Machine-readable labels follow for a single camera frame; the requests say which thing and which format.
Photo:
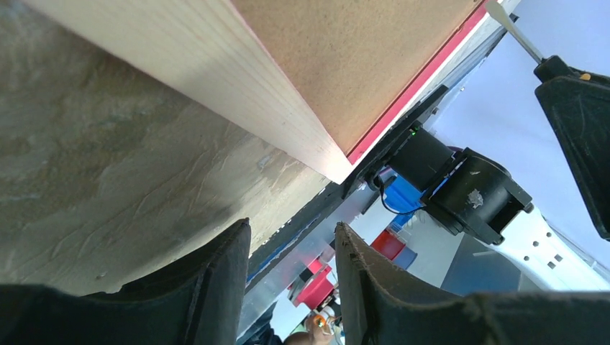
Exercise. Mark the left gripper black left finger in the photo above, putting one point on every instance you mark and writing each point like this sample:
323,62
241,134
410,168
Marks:
196,299

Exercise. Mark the yellow screwdriver small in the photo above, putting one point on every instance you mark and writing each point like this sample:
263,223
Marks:
547,68

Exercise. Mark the pink photo frame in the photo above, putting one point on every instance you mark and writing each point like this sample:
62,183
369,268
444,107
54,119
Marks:
319,80

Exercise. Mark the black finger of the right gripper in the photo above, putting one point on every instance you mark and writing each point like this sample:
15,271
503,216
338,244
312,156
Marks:
578,112

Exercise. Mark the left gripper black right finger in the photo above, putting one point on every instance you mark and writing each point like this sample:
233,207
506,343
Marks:
384,304

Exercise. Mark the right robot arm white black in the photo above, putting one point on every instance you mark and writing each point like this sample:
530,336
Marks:
470,194

